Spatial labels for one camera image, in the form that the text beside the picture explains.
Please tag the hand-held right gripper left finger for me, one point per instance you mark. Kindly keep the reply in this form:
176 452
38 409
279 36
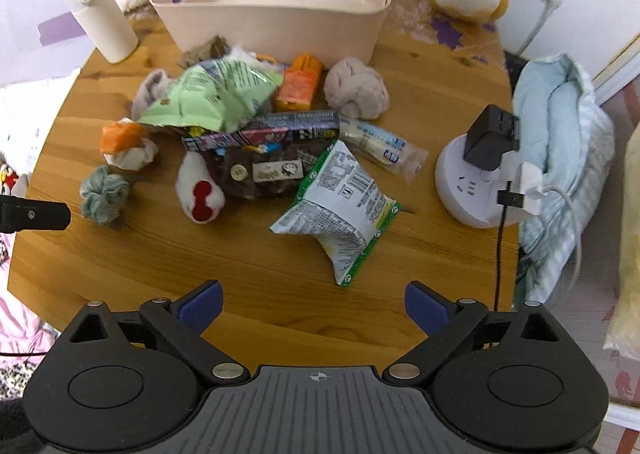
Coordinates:
202 306

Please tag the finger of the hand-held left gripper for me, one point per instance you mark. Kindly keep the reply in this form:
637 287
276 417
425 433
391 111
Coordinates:
35 215

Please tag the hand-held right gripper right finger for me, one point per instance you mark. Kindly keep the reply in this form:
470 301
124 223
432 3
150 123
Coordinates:
425 306

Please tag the orange white balled sock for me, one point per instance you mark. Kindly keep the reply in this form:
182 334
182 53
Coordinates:
130 152

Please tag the white snack packet green edge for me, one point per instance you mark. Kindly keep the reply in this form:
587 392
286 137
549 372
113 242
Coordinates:
340 204

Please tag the grey purple cloth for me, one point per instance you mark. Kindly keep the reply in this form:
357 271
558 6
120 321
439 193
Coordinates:
150 89

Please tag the beige cloth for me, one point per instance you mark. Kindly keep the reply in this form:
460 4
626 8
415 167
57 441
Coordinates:
355 89

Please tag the beige plastic storage bin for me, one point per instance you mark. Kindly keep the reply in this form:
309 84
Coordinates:
275 29

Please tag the teal hair scrunchie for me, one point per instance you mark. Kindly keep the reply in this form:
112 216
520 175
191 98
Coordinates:
102 196

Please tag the white printed cloth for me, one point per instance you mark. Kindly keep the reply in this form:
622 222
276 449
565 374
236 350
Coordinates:
30 119

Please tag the pink cloth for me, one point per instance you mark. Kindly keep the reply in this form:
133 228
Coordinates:
20 324

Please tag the white round power strip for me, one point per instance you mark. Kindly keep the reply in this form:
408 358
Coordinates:
465 189

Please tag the white plush with red bow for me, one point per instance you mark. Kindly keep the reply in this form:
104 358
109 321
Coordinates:
192 179

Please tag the dark transparent pouch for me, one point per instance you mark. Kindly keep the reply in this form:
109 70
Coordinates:
240 184

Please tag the white charger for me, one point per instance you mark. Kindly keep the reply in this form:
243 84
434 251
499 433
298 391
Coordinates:
530 184

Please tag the clear packet blue label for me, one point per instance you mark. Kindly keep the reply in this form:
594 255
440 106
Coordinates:
380 142

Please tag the black charger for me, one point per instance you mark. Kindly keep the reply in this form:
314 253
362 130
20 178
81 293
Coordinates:
487 139

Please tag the colourful printed box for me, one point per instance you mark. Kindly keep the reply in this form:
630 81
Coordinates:
290 124

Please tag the white insulated bottle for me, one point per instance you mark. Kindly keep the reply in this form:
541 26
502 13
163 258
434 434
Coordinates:
105 24

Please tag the light blue quilt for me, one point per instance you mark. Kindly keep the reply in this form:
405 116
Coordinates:
555 144

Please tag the green snack bag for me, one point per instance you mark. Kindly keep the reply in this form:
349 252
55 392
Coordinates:
205 94

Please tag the yellowish plastic bag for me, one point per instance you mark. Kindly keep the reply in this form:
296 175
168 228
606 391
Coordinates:
630 259

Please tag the brown fluffy item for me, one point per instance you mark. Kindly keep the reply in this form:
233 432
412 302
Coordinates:
205 50

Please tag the orange drink carton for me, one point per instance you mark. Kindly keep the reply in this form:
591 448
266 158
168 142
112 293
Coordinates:
295 87

